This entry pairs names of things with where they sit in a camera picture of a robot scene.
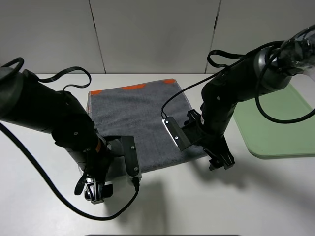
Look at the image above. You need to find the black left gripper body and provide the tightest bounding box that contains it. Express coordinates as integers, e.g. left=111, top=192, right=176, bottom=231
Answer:
left=70, top=136, right=123, bottom=182

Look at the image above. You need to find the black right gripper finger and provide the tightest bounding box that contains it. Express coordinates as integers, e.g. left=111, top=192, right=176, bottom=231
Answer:
left=217, top=147, right=235, bottom=170
left=203, top=148, right=221, bottom=171

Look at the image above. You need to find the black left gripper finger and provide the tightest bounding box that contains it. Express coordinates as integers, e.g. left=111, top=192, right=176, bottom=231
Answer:
left=85, top=181, right=113, bottom=204
left=74, top=172, right=87, bottom=196

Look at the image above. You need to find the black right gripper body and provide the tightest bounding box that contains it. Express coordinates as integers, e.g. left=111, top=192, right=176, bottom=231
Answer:
left=182, top=110, right=226, bottom=152

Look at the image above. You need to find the grey towel with orange pattern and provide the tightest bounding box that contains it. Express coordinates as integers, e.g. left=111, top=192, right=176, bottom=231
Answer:
left=87, top=79, right=205, bottom=173

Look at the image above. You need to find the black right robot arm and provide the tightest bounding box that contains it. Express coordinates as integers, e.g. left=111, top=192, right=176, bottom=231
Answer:
left=178, top=26, right=315, bottom=170

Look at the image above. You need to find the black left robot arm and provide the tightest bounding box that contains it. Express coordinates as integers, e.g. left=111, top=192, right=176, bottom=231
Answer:
left=0, top=65, right=122, bottom=204

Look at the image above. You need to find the light green plastic tray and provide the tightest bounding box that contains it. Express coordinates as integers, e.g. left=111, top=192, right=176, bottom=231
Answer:
left=233, top=85, right=315, bottom=159

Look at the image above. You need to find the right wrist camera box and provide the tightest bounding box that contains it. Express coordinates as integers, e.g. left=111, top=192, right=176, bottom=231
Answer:
left=162, top=117, right=191, bottom=151

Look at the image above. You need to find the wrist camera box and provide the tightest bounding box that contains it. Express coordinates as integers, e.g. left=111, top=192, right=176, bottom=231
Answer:
left=121, top=136, right=142, bottom=181
left=162, top=117, right=191, bottom=151

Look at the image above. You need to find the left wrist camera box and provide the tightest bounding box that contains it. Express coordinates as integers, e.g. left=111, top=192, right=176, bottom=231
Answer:
left=121, top=136, right=142, bottom=181

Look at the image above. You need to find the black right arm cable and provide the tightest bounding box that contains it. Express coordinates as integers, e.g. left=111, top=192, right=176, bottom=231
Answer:
left=160, top=27, right=315, bottom=123

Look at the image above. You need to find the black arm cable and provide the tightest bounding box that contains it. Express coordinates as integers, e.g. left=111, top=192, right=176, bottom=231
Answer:
left=0, top=58, right=141, bottom=221
left=160, top=27, right=315, bottom=123

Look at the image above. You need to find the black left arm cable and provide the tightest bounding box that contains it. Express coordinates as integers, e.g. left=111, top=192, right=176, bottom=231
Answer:
left=0, top=58, right=141, bottom=221

